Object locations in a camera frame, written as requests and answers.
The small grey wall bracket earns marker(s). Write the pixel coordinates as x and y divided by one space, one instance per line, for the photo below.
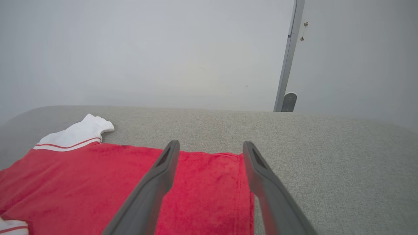
289 102

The grey metal upright post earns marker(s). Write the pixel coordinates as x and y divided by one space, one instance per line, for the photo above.
289 58

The light grey fabric sofa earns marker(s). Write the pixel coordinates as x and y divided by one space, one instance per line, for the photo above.
326 156

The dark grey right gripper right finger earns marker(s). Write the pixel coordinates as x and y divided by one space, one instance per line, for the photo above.
277 209

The red and white garment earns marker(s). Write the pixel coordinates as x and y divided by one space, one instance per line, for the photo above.
81 182

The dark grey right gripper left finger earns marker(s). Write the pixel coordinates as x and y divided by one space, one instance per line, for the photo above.
147 205

